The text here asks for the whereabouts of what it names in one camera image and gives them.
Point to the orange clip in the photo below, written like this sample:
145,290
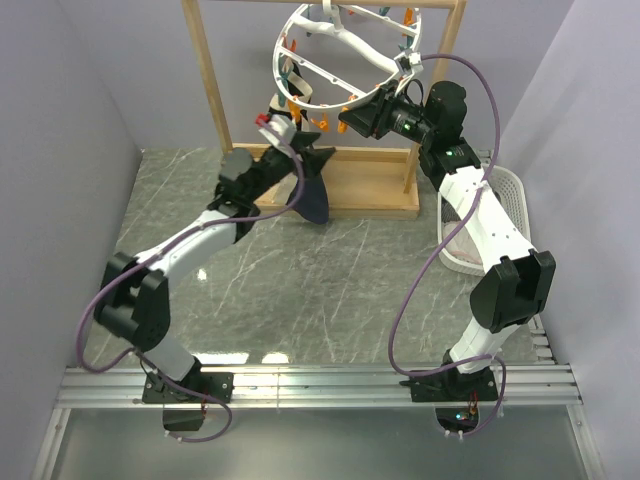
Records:
297,114
321,123
342,126

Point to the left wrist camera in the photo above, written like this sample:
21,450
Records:
276,128

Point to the navy blue underwear beige waistband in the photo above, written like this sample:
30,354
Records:
310,200

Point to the white perforated laundry basket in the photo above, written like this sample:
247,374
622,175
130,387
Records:
487,220

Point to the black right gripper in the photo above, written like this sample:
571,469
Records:
372,119

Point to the white round clip hanger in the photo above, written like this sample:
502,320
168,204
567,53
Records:
345,52

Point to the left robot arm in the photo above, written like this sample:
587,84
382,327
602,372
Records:
134,300

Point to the wooden hanger stand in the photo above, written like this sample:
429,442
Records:
360,182

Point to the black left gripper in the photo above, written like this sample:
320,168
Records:
312,158

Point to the aluminium mounting rail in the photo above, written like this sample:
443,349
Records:
320,422

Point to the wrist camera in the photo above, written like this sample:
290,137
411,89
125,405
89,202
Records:
276,128
409,64

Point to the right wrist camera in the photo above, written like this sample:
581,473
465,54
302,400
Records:
409,64

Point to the black hanging underwear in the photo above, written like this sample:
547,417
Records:
297,87

